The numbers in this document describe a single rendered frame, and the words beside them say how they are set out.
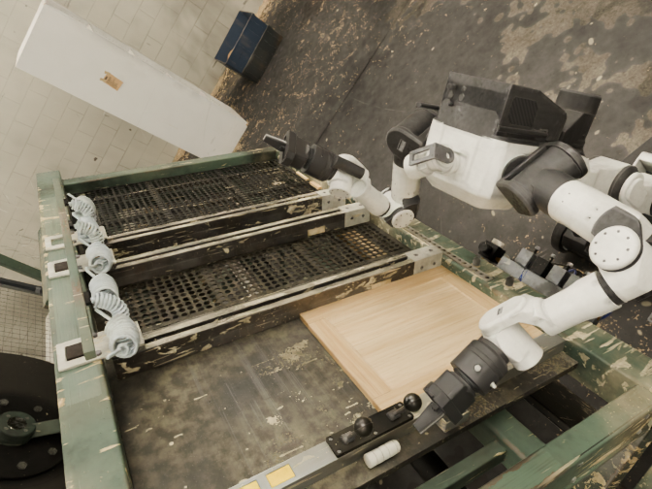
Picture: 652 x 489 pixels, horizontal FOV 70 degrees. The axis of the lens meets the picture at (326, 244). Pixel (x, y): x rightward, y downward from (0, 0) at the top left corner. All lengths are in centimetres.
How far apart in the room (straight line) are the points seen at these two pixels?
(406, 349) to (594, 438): 46
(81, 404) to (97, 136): 554
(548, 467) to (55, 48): 459
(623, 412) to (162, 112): 455
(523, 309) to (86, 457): 86
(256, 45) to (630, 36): 371
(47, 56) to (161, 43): 183
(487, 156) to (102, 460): 102
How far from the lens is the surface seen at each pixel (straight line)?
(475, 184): 118
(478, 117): 119
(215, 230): 189
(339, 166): 132
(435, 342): 134
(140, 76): 493
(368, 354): 128
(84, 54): 486
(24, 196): 683
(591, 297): 92
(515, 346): 99
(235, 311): 135
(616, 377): 141
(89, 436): 109
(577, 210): 99
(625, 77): 285
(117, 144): 658
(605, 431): 122
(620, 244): 90
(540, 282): 168
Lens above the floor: 225
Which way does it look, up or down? 40 degrees down
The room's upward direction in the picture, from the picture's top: 66 degrees counter-clockwise
